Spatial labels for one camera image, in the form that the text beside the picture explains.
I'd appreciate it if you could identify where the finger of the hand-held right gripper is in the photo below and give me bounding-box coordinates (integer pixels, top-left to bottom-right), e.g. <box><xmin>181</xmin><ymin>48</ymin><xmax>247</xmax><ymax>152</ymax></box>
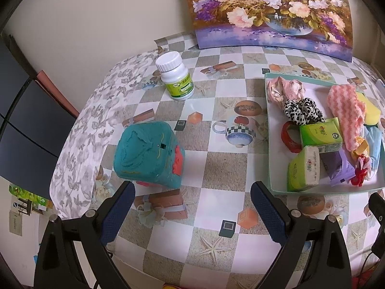
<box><xmin>368</xmin><ymin>192</ymin><xmax>385</xmax><ymax>226</ymax></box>

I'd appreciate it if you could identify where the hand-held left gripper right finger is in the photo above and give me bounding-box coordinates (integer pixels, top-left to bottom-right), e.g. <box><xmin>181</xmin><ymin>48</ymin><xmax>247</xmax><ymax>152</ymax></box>
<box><xmin>250</xmin><ymin>181</ymin><xmax>352</xmax><ymax>289</ymax></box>

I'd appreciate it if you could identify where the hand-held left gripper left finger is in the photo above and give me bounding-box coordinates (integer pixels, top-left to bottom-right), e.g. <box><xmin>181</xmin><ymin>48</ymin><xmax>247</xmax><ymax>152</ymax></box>
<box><xmin>34</xmin><ymin>181</ymin><xmax>136</xmax><ymax>289</ymax></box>

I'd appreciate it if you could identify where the red yarn tassel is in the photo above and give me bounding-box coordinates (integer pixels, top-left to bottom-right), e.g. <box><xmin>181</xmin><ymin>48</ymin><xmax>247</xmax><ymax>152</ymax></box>
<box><xmin>349</xmin><ymin>153</ymin><xmax>373</xmax><ymax>187</ymax></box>

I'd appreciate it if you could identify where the white tray with green rim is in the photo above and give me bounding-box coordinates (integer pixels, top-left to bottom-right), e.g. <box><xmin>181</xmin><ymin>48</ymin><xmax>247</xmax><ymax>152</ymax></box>
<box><xmin>264</xmin><ymin>72</ymin><xmax>385</xmax><ymax>195</ymax></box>

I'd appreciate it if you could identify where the green tissue pack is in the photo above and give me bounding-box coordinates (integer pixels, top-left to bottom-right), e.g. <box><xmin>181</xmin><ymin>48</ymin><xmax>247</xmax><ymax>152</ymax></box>
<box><xmin>287</xmin><ymin>146</ymin><xmax>321</xmax><ymax>192</ymax></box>
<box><xmin>299</xmin><ymin>117</ymin><xmax>343</xmax><ymax>154</ymax></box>

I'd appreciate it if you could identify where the purple plastic packet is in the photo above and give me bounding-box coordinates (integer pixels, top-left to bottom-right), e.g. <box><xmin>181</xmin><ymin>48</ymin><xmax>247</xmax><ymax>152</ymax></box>
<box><xmin>319</xmin><ymin>150</ymin><xmax>357</xmax><ymax>186</ymax></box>

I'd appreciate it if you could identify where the blue face mask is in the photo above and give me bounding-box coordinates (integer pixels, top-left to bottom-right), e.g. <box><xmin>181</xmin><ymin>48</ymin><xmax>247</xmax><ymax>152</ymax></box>
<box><xmin>359</xmin><ymin>125</ymin><xmax>383</xmax><ymax>181</ymax></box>

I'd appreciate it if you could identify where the teal plastic toy case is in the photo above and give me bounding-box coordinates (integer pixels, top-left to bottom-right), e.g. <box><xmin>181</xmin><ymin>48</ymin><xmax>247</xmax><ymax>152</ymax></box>
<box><xmin>114</xmin><ymin>121</ymin><xmax>185</xmax><ymax>190</ymax></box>

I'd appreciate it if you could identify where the red ring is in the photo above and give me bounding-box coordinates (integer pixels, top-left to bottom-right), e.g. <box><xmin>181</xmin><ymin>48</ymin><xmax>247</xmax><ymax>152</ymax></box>
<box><xmin>281</xmin><ymin>121</ymin><xmax>303</xmax><ymax>153</ymax></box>

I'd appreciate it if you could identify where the yellow sponge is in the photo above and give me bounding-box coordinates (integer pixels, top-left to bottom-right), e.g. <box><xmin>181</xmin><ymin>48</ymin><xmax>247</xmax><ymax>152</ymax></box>
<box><xmin>356</xmin><ymin>92</ymin><xmax>383</xmax><ymax>125</ymax></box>

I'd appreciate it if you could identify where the pink striped fluffy cloth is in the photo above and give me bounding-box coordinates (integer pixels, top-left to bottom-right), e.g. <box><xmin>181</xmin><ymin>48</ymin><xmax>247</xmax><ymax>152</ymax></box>
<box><xmin>327</xmin><ymin>85</ymin><xmax>366</xmax><ymax>151</ymax></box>

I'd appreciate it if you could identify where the leopard print scrunchie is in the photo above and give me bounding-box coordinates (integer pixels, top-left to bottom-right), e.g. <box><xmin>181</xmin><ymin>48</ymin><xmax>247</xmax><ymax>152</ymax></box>
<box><xmin>283</xmin><ymin>98</ymin><xmax>324</xmax><ymax>125</ymax></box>

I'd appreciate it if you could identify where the pink fabric scrunchie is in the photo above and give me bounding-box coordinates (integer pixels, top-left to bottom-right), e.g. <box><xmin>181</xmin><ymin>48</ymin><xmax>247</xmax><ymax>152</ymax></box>
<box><xmin>267</xmin><ymin>77</ymin><xmax>306</xmax><ymax>103</ymax></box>

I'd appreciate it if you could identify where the white lidded green label bottle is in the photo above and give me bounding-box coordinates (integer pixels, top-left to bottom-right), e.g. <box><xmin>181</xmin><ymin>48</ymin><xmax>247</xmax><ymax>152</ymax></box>
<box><xmin>155</xmin><ymin>51</ymin><xmax>194</xmax><ymax>101</ymax></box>

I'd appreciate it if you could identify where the checkered printed tablecloth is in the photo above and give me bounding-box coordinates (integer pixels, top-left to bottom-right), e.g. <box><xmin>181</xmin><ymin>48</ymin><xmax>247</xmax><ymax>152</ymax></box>
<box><xmin>50</xmin><ymin>32</ymin><xmax>385</xmax><ymax>289</ymax></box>

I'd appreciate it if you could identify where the grey floral cloth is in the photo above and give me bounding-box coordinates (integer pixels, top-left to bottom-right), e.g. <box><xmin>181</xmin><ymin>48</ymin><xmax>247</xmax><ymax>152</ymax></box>
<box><xmin>50</xmin><ymin>50</ymin><xmax>163</xmax><ymax>220</ymax></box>

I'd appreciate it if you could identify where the green poster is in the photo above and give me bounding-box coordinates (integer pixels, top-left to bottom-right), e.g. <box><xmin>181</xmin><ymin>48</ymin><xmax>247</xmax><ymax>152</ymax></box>
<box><xmin>8</xmin><ymin>184</ymin><xmax>53</xmax><ymax>214</ymax></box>

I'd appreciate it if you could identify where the dark cabinet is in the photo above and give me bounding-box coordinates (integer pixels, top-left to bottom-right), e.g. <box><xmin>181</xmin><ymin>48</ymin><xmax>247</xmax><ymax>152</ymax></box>
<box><xmin>0</xmin><ymin>33</ymin><xmax>80</xmax><ymax>201</ymax></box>

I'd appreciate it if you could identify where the flower painting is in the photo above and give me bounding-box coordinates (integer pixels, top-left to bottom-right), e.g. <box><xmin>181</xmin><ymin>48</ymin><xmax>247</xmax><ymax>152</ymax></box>
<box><xmin>179</xmin><ymin>0</ymin><xmax>354</xmax><ymax>64</ymax></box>

